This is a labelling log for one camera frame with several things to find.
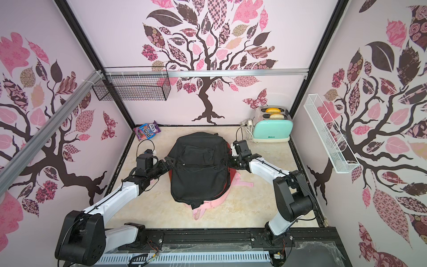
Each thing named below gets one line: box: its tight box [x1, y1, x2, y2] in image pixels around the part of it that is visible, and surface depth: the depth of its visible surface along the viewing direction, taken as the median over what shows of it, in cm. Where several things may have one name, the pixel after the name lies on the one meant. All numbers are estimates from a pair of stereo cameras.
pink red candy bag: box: [133, 126, 146, 141], surface depth 116 cm
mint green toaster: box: [252, 105, 294, 143], surface depth 104 cm
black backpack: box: [168, 131, 232, 210], surface depth 88 cm
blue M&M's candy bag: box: [138, 123, 157, 140], surface depth 116 cm
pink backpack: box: [184, 171, 254, 221], surface depth 82 cm
